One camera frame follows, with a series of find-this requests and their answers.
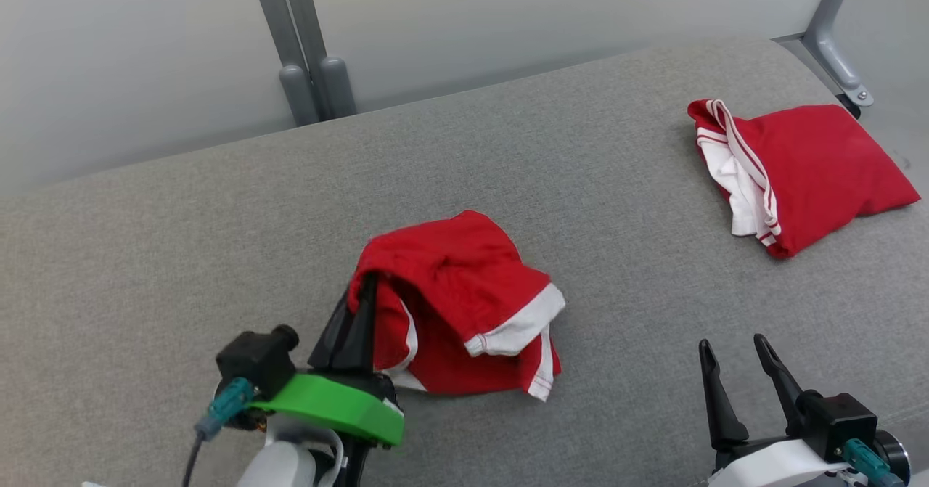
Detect red shorts with white stripe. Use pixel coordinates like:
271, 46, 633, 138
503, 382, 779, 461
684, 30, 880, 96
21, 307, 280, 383
347, 210, 567, 403

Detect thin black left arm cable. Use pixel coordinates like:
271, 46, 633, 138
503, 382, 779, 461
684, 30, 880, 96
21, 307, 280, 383
181, 433, 208, 487

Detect grey metal partition foot bracket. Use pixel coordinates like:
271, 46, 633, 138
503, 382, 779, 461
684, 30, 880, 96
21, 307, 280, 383
772, 0, 874, 108

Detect teal camera cable connector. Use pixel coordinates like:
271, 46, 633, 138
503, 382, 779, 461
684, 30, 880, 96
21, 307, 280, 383
195, 377, 255, 441
842, 438, 904, 487

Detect grey partition post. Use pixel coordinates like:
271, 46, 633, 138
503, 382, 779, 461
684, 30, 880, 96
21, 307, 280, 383
279, 0, 357, 119
247, 0, 322, 126

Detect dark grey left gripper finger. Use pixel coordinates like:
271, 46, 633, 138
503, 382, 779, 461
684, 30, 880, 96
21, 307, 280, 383
337, 272, 379, 373
308, 293, 358, 370

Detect red white basketball jersey shirt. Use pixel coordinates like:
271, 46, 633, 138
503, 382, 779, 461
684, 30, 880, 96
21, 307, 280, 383
687, 99, 922, 259

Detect teal right camera cable connector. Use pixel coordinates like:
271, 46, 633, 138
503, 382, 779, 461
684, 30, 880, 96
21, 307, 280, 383
842, 438, 904, 487

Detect teal left camera cable connector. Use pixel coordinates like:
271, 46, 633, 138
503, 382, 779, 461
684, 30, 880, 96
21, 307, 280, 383
195, 377, 255, 441

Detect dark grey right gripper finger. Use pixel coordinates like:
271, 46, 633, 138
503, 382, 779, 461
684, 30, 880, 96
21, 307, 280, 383
753, 333, 821, 437
698, 339, 750, 451

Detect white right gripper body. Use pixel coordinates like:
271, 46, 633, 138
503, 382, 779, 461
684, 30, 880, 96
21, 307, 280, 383
708, 436, 857, 487

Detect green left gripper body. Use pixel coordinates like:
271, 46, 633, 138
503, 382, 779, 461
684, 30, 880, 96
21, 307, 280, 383
250, 369, 405, 448

